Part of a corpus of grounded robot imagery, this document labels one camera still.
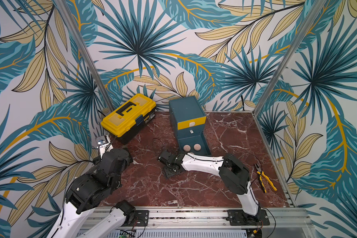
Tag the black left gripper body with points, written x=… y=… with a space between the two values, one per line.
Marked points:
x=117 y=182

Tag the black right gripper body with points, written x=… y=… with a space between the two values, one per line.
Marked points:
x=168 y=162

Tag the pink round earphone case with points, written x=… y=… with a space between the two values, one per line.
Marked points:
x=197 y=147
x=187 y=148

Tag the teal bottom drawer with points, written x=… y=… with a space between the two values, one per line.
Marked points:
x=205 y=151

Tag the teal drawer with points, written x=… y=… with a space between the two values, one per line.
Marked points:
x=190 y=132
x=205 y=151

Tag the teal drawer cabinet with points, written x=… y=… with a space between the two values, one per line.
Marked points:
x=183 y=109

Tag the yellow top drawer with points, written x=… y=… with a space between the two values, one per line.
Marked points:
x=191 y=123

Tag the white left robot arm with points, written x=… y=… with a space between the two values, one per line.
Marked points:
x=88 y=191

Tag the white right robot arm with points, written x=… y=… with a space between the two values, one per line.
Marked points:
x=234 y=174

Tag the yellow and black toolbox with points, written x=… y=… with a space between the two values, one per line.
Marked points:
x=129 y=119

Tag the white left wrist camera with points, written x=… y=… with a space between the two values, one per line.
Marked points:
x=104 y=145

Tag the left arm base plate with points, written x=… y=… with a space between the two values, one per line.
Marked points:
x=139 y=218

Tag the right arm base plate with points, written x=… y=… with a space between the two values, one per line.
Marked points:
x=248 y=217

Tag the yellow handled pliers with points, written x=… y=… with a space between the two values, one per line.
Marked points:
x=261 y=177

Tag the aluminium front rail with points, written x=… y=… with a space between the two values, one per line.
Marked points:
x=280 y=222

